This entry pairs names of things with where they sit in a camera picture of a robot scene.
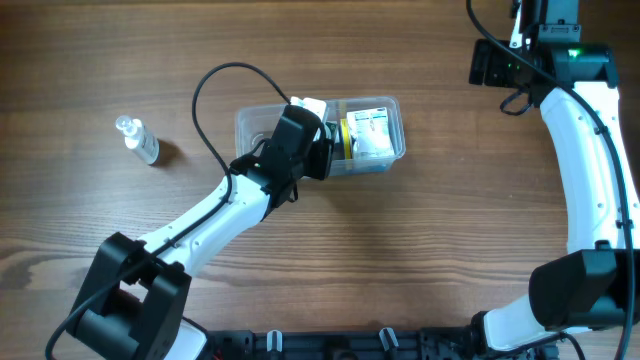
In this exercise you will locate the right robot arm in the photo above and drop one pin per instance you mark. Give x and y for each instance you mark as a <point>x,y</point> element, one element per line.
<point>574,85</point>

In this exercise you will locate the clear plastic container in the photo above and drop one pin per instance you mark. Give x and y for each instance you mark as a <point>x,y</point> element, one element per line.
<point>253,124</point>

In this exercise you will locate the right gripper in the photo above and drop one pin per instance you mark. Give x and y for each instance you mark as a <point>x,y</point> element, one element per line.
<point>496,54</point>

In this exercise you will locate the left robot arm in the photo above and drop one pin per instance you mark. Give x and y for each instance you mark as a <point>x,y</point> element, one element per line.
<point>131,303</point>

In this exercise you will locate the white medicine box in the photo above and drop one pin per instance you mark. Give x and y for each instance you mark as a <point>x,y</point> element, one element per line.
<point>369,130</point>

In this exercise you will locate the green Zam-Buk box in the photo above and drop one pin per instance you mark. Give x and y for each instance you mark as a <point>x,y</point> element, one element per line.
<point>331,135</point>

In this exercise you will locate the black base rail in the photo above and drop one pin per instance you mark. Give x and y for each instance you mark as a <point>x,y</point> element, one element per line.
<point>387,343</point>

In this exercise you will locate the white spray bottle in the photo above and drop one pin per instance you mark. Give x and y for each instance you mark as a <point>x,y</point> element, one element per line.
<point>138,138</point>

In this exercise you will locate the blue yellow VapoDrops box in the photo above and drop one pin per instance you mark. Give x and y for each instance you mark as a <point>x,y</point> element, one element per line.
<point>346,139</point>

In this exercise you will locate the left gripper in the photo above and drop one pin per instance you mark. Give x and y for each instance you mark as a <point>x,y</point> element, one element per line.
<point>323,155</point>

